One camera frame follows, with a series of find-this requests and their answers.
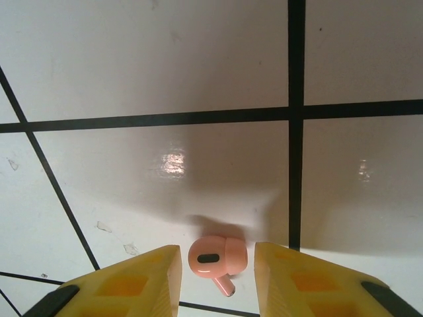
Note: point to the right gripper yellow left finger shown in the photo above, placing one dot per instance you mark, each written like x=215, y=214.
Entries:
x=158, y=264

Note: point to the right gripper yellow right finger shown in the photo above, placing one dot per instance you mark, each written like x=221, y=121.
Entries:
x=274, y=264

